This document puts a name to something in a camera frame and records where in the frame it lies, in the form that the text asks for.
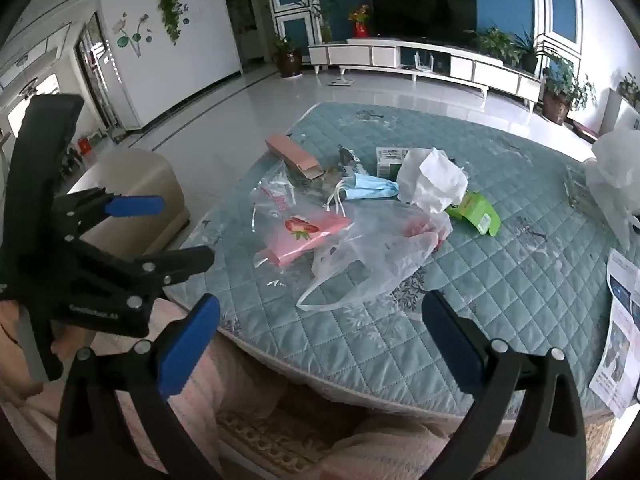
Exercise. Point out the white router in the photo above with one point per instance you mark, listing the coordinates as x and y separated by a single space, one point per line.
422 64

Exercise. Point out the plant in dark brown pot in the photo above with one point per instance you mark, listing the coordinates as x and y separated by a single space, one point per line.
290 62

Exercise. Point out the lotus wall decal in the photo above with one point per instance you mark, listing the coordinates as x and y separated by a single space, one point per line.
131 35

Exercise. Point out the pink cardboard box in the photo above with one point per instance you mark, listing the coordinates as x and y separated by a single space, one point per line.
292 152

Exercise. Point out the white television cabinet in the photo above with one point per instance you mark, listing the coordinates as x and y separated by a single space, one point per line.
380 52

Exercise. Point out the white plastic bag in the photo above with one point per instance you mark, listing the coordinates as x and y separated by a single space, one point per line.
617 170

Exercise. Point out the hanging green wall plant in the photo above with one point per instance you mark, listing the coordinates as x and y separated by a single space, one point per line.
171 10

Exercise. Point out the white crumpled tissue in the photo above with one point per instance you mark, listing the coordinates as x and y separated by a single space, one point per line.
435 180

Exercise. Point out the red plastic wrapper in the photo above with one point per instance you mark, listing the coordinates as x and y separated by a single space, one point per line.
425 230

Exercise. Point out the teal quilted table cover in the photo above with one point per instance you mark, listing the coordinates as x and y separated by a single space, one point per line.
475 285

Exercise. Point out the beige leather sofa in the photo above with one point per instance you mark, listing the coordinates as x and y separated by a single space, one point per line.
145 185

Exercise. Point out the floor scale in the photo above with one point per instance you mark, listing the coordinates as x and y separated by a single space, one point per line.
342 81

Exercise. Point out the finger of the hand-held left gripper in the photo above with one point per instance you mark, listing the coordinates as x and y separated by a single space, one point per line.
135 205
185 260

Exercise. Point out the printed paper leaflet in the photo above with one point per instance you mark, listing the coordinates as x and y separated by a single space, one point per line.
625 275
615 360

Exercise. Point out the blue face mask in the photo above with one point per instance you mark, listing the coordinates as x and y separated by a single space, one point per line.
367 187

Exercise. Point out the leafy green potted plant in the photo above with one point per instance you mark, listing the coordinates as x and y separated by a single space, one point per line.
495 42

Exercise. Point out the pink strawberry print packet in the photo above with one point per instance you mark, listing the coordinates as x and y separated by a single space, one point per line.
305 234

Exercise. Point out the grassy plant in black pot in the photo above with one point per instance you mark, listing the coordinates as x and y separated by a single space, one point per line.
529 57

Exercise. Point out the green cardboard box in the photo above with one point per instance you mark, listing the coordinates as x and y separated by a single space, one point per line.
472 207

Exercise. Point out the clear plastic bag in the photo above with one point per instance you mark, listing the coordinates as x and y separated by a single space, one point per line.
380 260

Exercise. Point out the small clear plastic wrapper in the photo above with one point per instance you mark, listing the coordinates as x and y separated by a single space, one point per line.
577 187

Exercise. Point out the white and green small box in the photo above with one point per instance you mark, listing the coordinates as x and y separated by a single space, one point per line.
386 160

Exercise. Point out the white side cabinet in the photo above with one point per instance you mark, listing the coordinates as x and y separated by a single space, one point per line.
617 115

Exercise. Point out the black flat television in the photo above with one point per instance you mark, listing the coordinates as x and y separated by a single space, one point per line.
422 12

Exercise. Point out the small plant on white cabinet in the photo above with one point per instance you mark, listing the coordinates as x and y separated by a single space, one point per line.
630 87

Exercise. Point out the plant in patterned brown pot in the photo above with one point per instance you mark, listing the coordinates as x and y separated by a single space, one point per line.
557 100

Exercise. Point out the crumpled foil wrapper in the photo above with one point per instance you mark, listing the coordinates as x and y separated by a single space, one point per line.
347 156

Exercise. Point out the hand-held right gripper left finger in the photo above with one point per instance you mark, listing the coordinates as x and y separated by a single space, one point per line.
192 342

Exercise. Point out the red flowers in red vase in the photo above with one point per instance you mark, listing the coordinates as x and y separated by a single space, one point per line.
360 20

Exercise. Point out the clear wrapper with red print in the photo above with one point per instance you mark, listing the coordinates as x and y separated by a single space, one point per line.
277 197

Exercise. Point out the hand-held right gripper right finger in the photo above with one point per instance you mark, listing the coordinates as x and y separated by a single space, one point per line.
450 340

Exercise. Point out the tall green bamboo plant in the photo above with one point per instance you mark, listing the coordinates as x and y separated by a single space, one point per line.
322 5

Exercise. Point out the person's pink fleece clothing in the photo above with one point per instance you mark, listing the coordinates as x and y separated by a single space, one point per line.
240 375

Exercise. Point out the glass sliding door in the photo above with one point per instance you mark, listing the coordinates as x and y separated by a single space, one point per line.
97 75

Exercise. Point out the person's left hand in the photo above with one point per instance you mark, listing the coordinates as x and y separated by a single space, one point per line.
9 330

